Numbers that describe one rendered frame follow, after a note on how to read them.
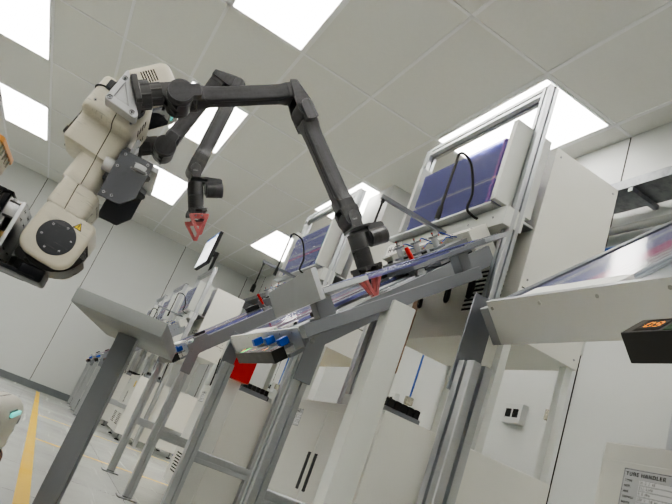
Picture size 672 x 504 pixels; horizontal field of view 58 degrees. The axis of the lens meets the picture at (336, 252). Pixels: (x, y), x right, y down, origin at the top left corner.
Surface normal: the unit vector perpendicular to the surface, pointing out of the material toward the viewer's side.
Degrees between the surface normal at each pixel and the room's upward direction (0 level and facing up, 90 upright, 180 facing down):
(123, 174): 90
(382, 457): 90
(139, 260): 90
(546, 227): 90
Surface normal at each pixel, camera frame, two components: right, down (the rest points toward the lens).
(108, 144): 0.36, -0.19
